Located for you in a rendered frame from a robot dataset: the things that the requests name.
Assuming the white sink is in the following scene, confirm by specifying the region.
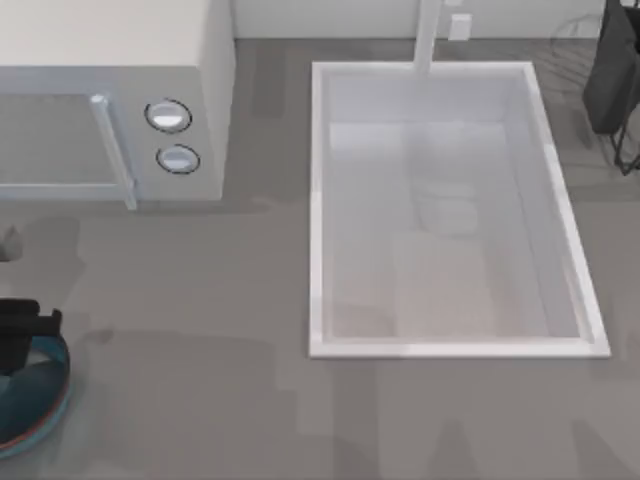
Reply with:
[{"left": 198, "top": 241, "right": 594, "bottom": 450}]
[{"left": 306, "top": 60, "right": 613, "bottom": 361}]

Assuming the small round microwave knob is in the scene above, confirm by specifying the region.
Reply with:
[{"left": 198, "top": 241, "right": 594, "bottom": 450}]
[{"left": 154, "top": 143, "right": 203, "bottom": 177}]

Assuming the large round microwave knob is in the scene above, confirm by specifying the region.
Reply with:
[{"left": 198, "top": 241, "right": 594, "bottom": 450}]
[{"left": 143, "top": 97, "right": 194, "bottom": 136}]

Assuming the tall white tap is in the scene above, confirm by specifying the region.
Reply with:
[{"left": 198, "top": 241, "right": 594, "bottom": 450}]
[{"left": 412, "top": 0, "right": 442, "bottom": 79}]

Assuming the microwave door with window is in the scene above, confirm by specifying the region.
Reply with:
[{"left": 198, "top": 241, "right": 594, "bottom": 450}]
[{"left": 0, "top": 92, "right": 132, "bottom": 202}]

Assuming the pale microwave oven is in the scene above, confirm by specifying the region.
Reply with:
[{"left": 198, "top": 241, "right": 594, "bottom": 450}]
[{"left": 0, "top": 0, "right": 237, "bottom": 212}]

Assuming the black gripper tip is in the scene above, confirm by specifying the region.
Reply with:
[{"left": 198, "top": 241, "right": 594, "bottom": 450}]
[{"left": 0, "top": 298, "right": 64, "bottom": 377}]

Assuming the teal bowl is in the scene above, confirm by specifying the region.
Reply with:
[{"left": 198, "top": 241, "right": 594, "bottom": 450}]
[{"left": 0, "top": 331, "right": 72, "bottom": 457}]

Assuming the pale microwave door handle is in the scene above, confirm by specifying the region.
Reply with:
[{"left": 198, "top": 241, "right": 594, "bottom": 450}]
[{"left": 89, "top": 91, "right": 139, "bottom": 212}]

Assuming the white wall socket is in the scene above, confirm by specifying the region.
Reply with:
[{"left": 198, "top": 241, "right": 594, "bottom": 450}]
[{"left": 449, "top": 13, "right": 473, "bottom": 42}]

